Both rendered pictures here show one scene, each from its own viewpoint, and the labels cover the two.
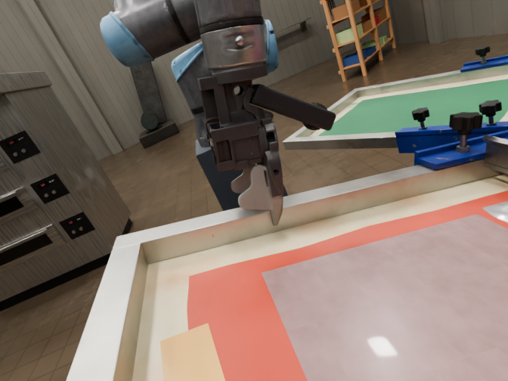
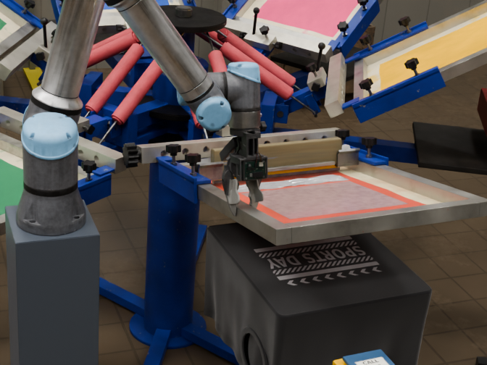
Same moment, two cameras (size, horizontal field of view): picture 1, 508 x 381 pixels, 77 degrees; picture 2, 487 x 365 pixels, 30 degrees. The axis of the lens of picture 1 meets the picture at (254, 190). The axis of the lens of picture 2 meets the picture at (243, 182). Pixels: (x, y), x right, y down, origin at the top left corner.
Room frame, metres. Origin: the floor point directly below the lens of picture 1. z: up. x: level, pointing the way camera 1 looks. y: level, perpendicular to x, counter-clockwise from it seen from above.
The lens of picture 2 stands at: (1.14, 1.82, 2.15)
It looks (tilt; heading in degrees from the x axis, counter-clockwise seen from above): 25 degrees down; 249
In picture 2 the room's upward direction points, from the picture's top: 5 degrees clockwise
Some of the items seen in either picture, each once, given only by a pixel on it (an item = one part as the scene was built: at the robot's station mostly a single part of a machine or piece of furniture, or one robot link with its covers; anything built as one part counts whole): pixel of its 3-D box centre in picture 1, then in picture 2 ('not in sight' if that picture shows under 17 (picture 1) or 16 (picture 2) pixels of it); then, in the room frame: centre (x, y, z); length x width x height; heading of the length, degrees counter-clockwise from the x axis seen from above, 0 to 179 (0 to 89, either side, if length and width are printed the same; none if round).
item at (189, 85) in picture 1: (201, 73); (50, 149); (0.88, 0.00, 1.37); 0.13 x 0.12 x 0.14; 83
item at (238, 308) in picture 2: not in sight; (248, 321); (0.34, -0.12, 0.77); 0.46 x 0.09 x 0.36; 94
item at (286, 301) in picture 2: not in sight; (315, 256); (0.15, -0.12, 0.95); 0.48 x 0.44 x 0.01; 94
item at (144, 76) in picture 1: (144, 102); not in sight; (9.00, 1.70, 0.99); 1.18 x 1.17 x 1.98; 1
